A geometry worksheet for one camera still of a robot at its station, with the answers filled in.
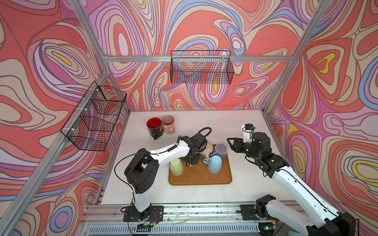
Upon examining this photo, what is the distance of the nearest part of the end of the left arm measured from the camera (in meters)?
0.64

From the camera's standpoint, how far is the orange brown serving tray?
2.80 feet

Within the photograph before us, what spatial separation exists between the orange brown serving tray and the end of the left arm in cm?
11
